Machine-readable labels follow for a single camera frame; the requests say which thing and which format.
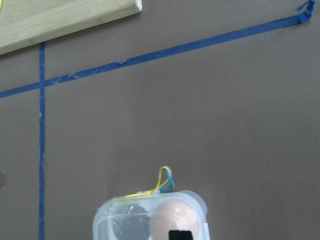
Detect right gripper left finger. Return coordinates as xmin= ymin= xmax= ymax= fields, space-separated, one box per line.
xmin=168 ymin=230 xmax=181 ymax=240

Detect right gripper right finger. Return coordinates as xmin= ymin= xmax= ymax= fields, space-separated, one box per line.
xmin=180 ymin=230 xmax=193 ymax=240

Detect brown egg from bowl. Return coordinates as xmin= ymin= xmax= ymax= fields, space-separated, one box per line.
xmin=149 ymin=200 xmax=199 ymax=240

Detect clear plastic egg box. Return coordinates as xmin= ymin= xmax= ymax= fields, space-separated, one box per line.
xmin=92 ymin=190 xmax=210 ymax=240

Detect yellow blue rubber bands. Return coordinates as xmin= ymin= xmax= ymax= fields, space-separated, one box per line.
xmin=125 ymin=165 xmax=175 ymax=198

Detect wooden cutting board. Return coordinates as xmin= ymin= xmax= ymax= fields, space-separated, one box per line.
xmin=0 ymin=0 xmax=142 ymax=54

